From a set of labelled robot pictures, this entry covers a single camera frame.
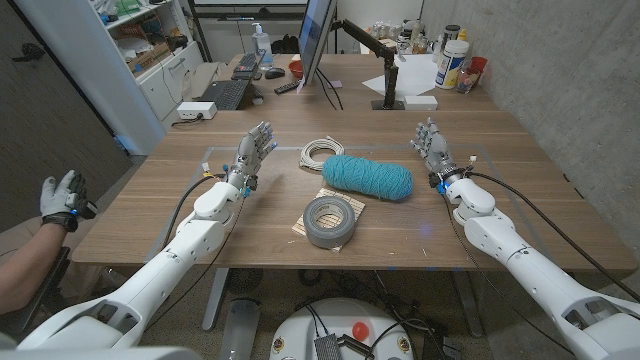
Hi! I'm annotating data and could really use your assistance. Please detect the cardboard box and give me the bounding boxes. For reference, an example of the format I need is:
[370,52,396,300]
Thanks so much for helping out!
[124,42,172,76]

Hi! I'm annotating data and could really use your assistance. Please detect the grey duct tape roll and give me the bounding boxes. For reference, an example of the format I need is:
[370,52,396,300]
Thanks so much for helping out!
[302,195,357,250]

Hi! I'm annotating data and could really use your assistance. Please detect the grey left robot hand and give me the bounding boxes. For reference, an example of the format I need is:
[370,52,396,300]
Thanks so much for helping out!
[224,121,279,191]

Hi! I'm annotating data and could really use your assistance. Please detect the teal yarn skein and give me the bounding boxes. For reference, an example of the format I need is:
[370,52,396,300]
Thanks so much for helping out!
[321,154,415,202]

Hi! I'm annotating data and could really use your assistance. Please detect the black remote control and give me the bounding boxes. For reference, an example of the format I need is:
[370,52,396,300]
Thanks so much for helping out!
[273,79,301,96]

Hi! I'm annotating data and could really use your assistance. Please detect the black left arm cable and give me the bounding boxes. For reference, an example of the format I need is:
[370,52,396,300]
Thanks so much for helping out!
[159,172,229,251]

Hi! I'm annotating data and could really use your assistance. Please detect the computer monitor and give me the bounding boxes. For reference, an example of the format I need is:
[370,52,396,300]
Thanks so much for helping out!
[297,0,339,87]

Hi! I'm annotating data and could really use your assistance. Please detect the wooden slatted coaster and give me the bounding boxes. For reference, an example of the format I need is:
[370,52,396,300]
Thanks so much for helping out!
[291,187,367,254]

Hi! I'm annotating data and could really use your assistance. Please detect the white robot base red button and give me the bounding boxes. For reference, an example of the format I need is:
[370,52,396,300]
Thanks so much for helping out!
[268,297,416,360]

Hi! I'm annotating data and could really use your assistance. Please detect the white paper sheet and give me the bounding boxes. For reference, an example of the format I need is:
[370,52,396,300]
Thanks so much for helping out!
[361,53,441,98]

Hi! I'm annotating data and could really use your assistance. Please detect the person's bare forearm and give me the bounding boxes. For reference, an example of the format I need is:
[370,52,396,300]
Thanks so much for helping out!
[0,222,69,316]

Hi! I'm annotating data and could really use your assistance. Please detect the clear glass jar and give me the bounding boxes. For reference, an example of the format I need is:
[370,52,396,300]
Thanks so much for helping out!
[455,67,480,95]

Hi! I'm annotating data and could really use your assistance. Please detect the white Ethernet cable coil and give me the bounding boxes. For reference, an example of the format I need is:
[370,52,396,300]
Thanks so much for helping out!
[298,135,346,172]

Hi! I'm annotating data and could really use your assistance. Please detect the clear hand sanitizer bottle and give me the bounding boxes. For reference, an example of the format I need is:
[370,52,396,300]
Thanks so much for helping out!
[251,22,274,71]

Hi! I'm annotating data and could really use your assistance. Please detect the black bag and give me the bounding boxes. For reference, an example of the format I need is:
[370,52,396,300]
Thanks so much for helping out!
[272,33,301,55]

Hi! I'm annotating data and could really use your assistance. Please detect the white shelf cabinet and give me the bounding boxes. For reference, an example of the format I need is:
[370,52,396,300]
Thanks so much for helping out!
[14,0,206,156]

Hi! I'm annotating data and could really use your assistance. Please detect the large black keyboard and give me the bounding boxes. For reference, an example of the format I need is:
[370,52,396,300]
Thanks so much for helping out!
[198,78,250,112]

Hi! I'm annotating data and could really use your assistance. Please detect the black monitor cable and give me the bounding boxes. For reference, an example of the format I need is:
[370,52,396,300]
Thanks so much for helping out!
[317,67,346,111]
[313,68,339,111]

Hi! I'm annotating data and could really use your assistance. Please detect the white canister blue label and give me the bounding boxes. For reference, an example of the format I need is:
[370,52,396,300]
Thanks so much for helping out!
[434,39,471,91]

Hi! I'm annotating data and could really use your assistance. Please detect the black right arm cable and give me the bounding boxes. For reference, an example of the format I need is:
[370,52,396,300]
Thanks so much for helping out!
[464,170,640,304]

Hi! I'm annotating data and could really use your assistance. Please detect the grey table leg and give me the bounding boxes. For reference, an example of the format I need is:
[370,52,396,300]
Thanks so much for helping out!
[202,267,231,332]
[452,269,485,339]

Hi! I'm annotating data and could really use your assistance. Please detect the flat white box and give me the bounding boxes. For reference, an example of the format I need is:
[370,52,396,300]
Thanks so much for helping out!
[402,94,439,112]

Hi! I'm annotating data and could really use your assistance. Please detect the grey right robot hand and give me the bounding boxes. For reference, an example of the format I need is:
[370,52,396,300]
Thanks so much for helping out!
[409,117,469,189]

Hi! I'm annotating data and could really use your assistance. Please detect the small black keyboard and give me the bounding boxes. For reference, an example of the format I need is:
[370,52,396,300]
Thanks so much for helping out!
[230,51,263,81]

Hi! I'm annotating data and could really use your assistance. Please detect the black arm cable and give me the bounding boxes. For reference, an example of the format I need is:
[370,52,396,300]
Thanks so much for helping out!
[464,170,640,304]
[159,172,229,251]

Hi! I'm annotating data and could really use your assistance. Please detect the white power strip box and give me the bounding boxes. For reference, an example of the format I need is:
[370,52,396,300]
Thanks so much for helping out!
[176,101,219,121]

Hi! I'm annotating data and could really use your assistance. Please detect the person's white gloved hand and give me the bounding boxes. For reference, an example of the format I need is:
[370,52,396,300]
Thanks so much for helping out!
[39,169,99,234]

